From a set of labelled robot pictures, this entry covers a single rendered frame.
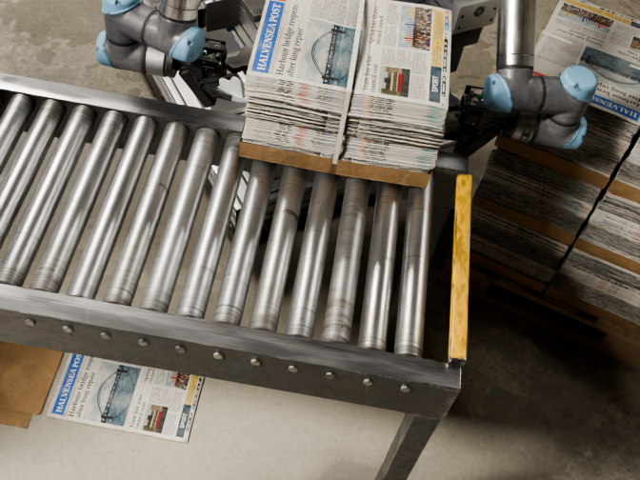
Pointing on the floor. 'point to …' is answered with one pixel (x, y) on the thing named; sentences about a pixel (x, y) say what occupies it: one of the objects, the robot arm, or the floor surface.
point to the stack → (571, 190)
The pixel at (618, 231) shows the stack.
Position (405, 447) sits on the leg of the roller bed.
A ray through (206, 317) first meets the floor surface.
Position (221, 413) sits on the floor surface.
